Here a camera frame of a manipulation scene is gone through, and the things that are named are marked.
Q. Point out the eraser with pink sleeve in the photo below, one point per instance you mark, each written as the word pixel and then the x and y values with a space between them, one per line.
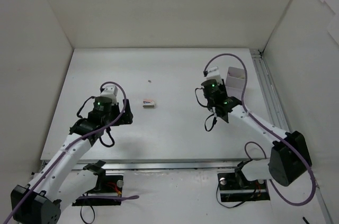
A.
pixel 148 104

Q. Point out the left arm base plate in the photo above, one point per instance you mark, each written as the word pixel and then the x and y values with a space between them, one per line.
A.
pixel 108 187

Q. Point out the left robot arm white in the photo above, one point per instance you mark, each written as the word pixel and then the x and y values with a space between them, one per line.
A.
pixel 47 195

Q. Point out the clear divided organizer container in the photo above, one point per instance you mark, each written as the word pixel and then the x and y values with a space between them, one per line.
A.
pixel 234 85

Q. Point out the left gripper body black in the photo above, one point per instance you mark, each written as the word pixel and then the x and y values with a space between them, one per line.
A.
pixel 126 114

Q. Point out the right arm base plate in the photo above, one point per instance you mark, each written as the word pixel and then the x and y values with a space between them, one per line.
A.
pixel 234 190

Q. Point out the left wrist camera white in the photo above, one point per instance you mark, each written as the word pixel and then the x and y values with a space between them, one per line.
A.
pixel 110 91

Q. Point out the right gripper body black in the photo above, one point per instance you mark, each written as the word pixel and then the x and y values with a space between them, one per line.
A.
pixel 226 110

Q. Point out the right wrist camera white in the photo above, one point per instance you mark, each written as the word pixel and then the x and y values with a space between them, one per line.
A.
pixel 213 73

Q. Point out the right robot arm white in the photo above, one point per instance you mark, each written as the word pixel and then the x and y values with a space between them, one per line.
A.
pixel 289 157

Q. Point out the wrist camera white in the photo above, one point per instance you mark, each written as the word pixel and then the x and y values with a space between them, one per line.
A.
pixel 213 73
pixel 110 91

